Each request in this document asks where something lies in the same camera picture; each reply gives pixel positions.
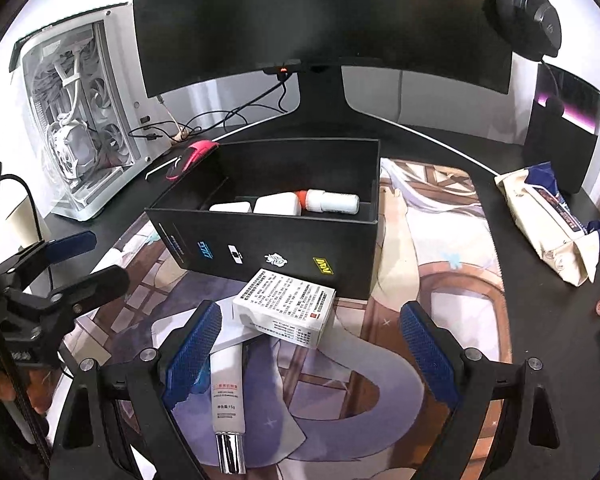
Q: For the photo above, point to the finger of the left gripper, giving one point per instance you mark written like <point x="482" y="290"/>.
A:
<point x="95" y="290"/>
<point x="71" y="246"/>

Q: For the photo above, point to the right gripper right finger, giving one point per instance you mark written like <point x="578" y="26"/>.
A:
<point x="436" y="352"/>

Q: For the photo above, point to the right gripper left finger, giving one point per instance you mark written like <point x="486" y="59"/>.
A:
<point x="184" y="355"/>

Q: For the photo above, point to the white cream tube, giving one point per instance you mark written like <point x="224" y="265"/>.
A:
<point x="228" y="413"/>

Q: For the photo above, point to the white medicine box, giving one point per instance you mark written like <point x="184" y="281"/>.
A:
<point x="287" y="308"/>

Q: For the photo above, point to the black cardboard box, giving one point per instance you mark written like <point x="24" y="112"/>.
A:
<point x="335" y="250"/>

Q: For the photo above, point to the white plug charger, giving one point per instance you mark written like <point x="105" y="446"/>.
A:
<point x="280" y="204"/>

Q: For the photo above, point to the orange cap glue bottle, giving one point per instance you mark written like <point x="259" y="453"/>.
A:
<point x="333" y="203"/>

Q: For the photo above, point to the large white power adapter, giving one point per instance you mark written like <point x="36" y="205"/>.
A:
<point x="239" y="207"/>

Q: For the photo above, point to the person left hand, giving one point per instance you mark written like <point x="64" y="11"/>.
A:
<point x="40" y="389"/>

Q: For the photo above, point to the beige cup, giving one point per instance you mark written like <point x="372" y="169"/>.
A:
<point x="24" y="227"/>

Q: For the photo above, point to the anime desk mat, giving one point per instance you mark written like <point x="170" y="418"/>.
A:
<point x="356" y="407"/>

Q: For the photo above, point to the white PC case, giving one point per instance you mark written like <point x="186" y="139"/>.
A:
<point x="89" y="119"/>

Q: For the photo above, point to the pink gaming mouse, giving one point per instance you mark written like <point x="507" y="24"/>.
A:
<point x="191" y="155"/>

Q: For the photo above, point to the wet wipes pack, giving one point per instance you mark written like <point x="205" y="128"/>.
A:
<point x="568" y="246"/>

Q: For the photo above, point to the black speaker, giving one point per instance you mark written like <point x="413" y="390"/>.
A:
<point x="563" y="126"/>

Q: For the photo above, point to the black curved monitor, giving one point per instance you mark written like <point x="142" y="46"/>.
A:
<point x="182" y="42"/>

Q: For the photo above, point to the black headphones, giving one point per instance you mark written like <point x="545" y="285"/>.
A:
<point x="531" y="27"/>

